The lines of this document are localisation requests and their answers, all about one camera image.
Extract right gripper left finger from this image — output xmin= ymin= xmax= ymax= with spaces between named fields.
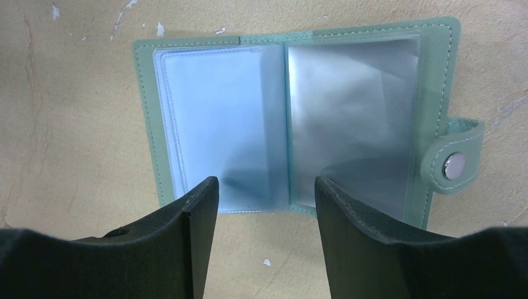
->
xmin=1 ymin=176 xmax=219 ymax=298

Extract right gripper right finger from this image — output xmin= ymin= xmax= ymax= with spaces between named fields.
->
xmin=314 ymin=176 xmax=527 ymax=298

